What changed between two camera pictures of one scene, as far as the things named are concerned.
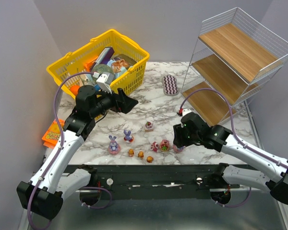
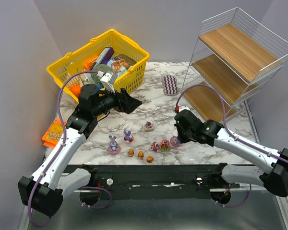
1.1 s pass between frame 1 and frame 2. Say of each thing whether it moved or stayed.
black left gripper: stayed
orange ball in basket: stayed
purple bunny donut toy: moved
